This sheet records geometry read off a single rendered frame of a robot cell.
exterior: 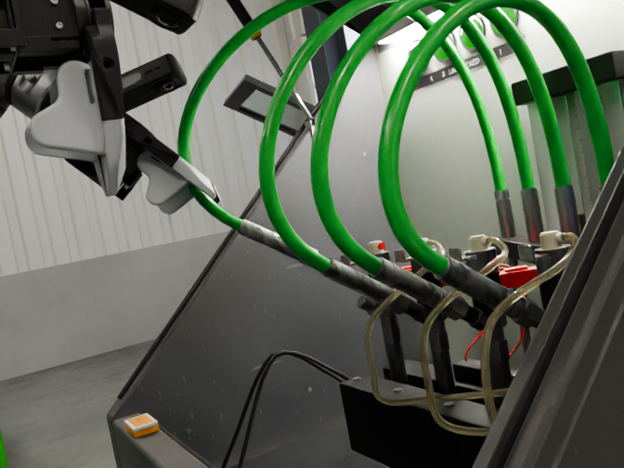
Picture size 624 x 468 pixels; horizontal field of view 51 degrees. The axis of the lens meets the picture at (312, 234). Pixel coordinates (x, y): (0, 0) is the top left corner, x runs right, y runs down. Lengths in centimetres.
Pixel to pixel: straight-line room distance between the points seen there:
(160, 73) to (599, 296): 53
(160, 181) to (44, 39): 30
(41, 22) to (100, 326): 684
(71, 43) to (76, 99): 4
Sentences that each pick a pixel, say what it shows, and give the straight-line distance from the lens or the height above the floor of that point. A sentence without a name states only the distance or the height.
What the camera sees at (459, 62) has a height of 132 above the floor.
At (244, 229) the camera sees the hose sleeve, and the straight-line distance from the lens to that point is 74.
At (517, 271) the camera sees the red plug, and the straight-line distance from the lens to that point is 60.
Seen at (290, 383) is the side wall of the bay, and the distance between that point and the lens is 103.
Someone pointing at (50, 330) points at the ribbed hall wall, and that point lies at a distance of 718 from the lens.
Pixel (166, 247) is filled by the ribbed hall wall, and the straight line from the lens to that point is 743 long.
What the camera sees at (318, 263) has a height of 113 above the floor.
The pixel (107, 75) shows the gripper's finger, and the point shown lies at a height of 130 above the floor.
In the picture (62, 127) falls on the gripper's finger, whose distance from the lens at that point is 47.
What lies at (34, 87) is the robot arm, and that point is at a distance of 80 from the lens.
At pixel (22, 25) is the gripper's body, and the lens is 47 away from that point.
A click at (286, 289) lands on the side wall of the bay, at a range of 101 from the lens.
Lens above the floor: 119
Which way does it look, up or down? 3 degrees down
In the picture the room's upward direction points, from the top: 10 degrees counter-clockwise
